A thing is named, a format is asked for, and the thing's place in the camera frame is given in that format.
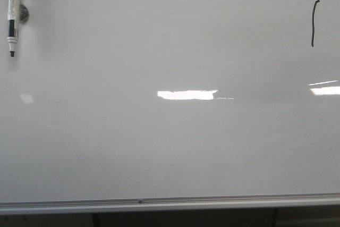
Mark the white whiteboard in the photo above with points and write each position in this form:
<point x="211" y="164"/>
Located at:
<point x="123" y="99"/>

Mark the round grey magnet holder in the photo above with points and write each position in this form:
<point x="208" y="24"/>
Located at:
<point x="24" y="14"/>

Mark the aluminium whiteboard tray rail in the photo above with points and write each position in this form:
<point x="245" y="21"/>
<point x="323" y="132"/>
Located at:
<point x="168" y="204"/>

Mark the black white whiteboard marker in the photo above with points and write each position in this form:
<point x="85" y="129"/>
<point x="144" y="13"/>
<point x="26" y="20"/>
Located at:
<point x="13" y="17"/>

